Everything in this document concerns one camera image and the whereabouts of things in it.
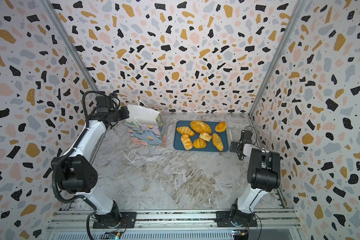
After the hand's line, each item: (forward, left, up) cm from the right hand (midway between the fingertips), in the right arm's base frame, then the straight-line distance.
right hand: (239, 144), depth 99 cm
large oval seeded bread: (+13, +26, +2) cm, 29 cm away
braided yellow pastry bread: (+1, +35, 0) cm, 35 cm away
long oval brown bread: (+1, +15, 0) cm, 15 cm away
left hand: (+7, +69, +25) cm, 74 cm away
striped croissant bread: (+11, +36, 0) cm, 38 cm away
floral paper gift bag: (-4, +57, +23) cm, 62 cm away
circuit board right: (-49, +9, -4) cm, 50 cm away
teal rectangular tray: (+1, +41, -5) cm, 42 cm away
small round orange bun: (+14, +11, +1) cm, 18 cm away
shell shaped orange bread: (0, +27, 0) cm, 27 cm away
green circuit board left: (-50, +69, -3) cm, 86 cm away
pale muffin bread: (+4, +23, +2) cm, 23 cm away
